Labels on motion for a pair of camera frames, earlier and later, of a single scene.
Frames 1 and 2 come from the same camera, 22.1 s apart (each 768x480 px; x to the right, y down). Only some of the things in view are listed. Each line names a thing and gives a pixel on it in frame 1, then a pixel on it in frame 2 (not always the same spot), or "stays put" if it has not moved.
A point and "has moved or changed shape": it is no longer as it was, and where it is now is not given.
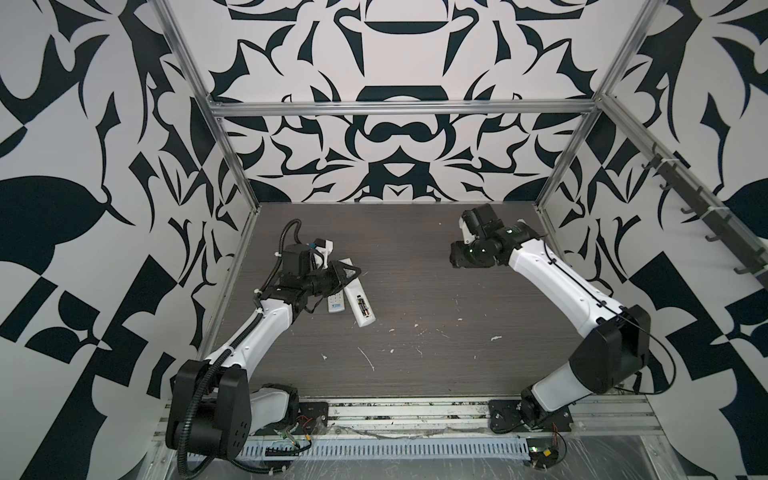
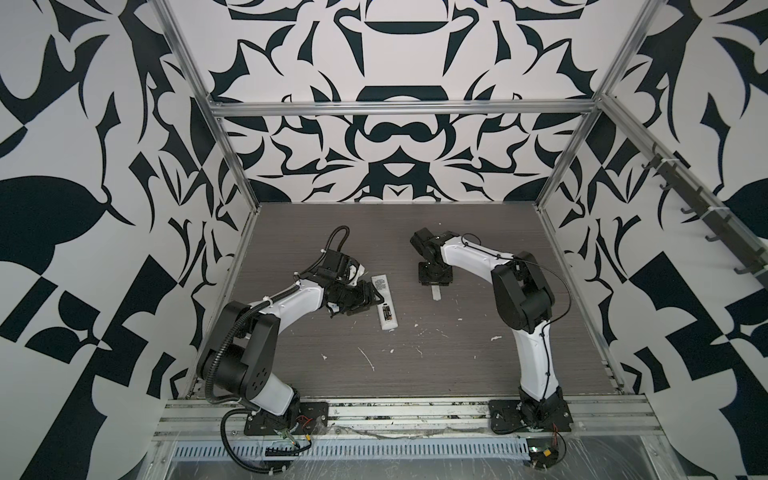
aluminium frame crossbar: [301, 108] stays put
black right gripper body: [475, 253] to [436, 277]
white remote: [358, 297] has moved or changed shape
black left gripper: [337, 275] to [366, 298]
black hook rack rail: [717, 220] stays put
